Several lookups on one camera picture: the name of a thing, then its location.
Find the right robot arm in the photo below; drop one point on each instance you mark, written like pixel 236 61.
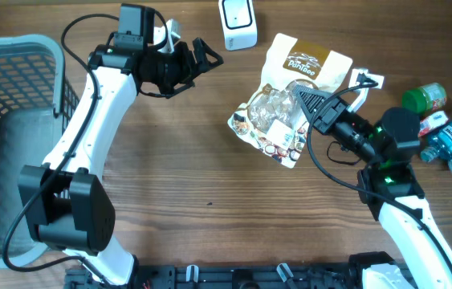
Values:
pixel 387 184

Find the brown white snack bag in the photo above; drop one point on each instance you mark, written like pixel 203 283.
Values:
pixel 272 121

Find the white barcode scanner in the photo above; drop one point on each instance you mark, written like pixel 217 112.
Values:
pixel 239 25

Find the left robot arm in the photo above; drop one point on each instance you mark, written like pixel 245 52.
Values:
pixel 64 203

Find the red tissue pack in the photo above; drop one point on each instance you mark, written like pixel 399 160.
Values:
pixel 432 122

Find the green lid jar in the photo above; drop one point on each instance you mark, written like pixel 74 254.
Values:
pixel 426 98

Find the grey plastic basket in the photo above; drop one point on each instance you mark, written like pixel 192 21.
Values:
pixel 36 105

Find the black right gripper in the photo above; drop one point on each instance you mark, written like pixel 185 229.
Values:
pixel 333 111

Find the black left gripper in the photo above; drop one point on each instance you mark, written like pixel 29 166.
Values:
pixel 189 68

